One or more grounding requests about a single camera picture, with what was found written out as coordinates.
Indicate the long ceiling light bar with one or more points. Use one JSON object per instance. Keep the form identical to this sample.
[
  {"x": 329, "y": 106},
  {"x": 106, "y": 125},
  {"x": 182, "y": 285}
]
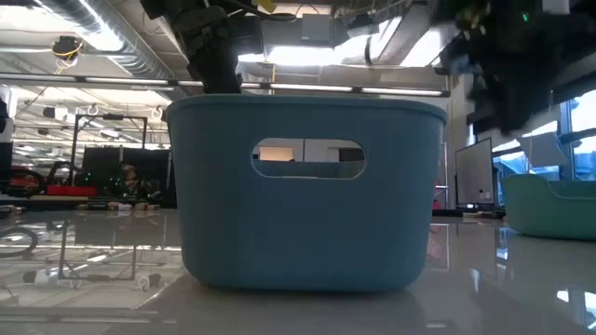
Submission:
[
  {"x": 125, "y": 81},
  {"x": 326, "y": 87}
]

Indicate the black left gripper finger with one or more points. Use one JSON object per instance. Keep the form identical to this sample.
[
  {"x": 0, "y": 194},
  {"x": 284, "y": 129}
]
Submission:
[{"x": 219, "y": 74}]

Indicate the flat red box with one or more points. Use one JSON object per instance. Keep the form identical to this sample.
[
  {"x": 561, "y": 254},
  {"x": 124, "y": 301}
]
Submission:
[{"x": 72, "y": 191}]

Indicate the black metal stand frame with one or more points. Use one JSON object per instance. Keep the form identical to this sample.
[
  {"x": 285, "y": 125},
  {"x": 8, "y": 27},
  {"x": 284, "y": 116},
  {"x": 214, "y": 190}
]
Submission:
[{"x": 113, "y": 116}]

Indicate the grey panel on stand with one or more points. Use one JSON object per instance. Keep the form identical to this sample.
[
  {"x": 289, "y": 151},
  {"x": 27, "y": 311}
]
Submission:
[{"x": 473, "y": 172}]

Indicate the grey hanging panel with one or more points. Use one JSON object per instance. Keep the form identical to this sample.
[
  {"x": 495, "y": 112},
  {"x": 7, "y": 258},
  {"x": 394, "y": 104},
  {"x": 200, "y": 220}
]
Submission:
[{"x": 545, "y": 151}]

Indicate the black screen panels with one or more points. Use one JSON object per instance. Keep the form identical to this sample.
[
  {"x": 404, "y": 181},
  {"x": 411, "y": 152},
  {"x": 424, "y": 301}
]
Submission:
[{"x": 149, "y": 172}]

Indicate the mint green plastic bin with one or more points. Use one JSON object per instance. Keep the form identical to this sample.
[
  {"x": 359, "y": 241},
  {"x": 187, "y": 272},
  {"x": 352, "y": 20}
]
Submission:
[{"x": 549, "y": 209}]

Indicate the grey ceiling unit box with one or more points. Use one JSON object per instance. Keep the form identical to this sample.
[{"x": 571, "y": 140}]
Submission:
[{"x": 316, "y": 28}]

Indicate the dark teal plastic bin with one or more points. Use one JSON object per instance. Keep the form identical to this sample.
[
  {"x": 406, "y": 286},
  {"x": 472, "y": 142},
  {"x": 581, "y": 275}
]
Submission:
[{"x": 302, "y": 223}]

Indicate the metal shelf rack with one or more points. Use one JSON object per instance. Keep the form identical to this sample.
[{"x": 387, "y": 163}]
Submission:
[{"x": 441, "y": 186}]

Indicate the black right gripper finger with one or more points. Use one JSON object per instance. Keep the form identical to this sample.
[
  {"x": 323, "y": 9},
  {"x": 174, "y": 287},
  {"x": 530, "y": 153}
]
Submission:
[{"x": 512, "y": 111}]

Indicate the silver ventilation duct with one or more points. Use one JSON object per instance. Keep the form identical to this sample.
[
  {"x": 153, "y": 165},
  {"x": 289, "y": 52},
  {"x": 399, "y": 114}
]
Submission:
[{"x": 139, "y": 51}]

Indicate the red and black machine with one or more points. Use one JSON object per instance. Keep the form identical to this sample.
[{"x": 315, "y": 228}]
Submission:
[{"x": 23, "y": 181}]

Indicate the black aluminium table frame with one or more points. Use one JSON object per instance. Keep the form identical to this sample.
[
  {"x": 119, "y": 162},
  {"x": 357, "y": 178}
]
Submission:
[{"x": 442, "y": 212}]

